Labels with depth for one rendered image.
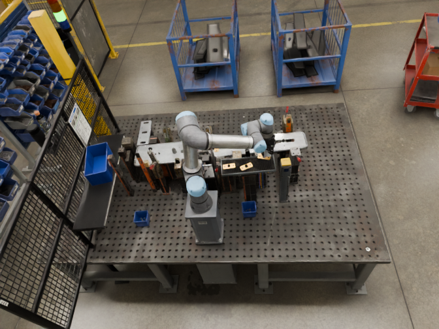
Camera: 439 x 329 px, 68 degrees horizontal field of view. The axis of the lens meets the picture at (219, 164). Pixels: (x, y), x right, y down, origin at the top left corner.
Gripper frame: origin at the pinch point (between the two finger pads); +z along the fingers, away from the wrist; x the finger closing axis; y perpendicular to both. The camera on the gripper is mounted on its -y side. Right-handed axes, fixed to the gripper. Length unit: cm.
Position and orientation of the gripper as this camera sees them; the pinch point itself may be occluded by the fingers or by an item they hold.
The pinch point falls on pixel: (263, 155)
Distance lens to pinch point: 220.1
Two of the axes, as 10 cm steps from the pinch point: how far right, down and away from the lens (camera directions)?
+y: 9.4, 1.8, -2.9
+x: 3.2, -7.6, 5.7
